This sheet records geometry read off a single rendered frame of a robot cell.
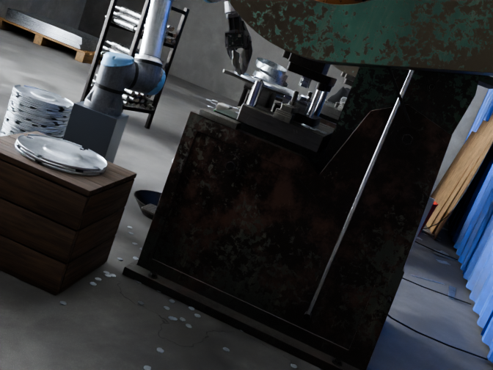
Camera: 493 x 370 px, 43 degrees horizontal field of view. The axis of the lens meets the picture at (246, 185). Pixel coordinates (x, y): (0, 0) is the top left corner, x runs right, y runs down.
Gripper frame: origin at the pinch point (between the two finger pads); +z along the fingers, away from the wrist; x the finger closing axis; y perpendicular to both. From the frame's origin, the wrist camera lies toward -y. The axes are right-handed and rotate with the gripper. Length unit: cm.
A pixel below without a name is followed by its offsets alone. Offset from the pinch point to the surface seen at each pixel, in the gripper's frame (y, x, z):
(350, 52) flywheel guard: 38, 40, -1
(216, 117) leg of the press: 16.8, -6.2, 15.0
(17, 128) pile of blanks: -45, -120, 16
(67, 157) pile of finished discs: 41, -49, 24
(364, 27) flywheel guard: 38, 45, -8
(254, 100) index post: 9.2, 5.7, 10.1
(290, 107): 14.1, 18.9, 13.3
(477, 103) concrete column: -500, 146, 33
